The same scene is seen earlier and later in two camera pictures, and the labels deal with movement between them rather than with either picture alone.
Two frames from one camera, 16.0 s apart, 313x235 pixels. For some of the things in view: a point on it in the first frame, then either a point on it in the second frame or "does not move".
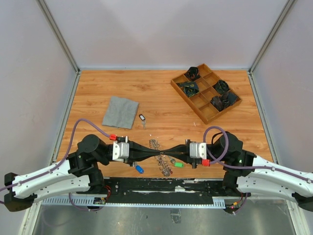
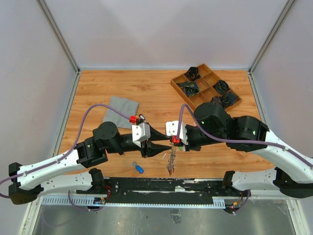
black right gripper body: [194, 163] → [189, 147]
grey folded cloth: [120, 112] does not move
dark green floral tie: [221, 86] does not move
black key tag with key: [142, 117] does not move
